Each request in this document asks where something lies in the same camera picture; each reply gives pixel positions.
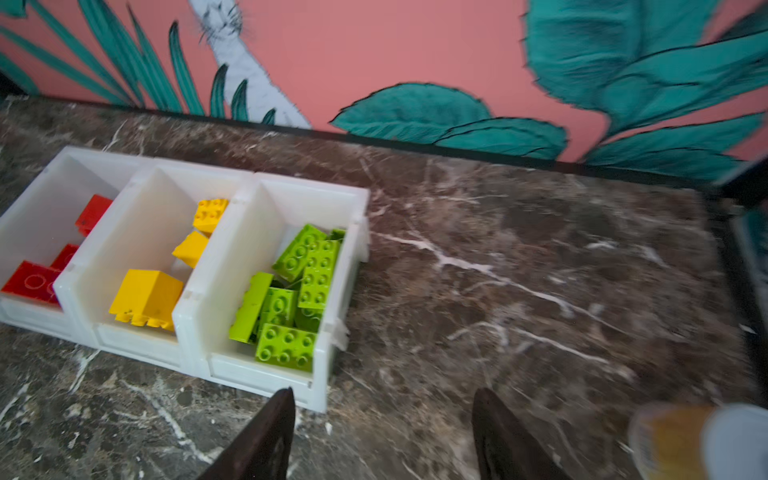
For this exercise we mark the white left bin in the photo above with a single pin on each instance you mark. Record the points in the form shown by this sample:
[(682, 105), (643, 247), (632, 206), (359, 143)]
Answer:
[(41, 221)]

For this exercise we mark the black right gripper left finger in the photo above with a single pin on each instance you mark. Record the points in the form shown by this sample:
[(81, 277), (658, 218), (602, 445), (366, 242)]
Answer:
[(262, 449)]

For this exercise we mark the red arch lego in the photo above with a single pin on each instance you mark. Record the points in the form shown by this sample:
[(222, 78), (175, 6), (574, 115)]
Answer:
[(64, 257)]

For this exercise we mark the white right bin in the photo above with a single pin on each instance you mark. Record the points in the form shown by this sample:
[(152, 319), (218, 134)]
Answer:
[(259, 223)]

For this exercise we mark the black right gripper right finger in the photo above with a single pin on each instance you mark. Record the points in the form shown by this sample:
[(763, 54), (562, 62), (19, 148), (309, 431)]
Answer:
[(505, 448)]

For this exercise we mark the red lego stack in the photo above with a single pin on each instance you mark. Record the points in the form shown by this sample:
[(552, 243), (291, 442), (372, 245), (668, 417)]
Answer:
[(92, 213)]

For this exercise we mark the large green lego plate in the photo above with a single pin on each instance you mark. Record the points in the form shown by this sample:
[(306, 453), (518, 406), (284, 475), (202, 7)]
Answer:
[(318, 275)]

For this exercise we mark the green lego brick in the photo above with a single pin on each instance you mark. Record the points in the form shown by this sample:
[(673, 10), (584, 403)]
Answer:
[(292, 261), (279, 307), (247, 316), (337, 234), (286, 347)]

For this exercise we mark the white bin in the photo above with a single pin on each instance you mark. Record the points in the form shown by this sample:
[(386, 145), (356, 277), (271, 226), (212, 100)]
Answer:
[(41, 221), (148, 219), (259, 223)]

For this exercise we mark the red lego brick long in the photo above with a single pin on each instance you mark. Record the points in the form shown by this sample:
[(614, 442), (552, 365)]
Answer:
[(33, 282)]

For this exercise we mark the yellow tape roll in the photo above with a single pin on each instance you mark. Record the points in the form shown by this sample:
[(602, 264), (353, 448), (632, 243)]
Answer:
[(677, 441)]

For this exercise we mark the yellow lego small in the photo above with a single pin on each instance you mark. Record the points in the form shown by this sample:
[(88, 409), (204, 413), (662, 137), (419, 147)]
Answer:
[(147, 298), (208, 215)]

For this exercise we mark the white middle bin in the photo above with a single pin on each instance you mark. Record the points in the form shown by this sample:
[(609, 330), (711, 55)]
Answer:
[(148, 219)]

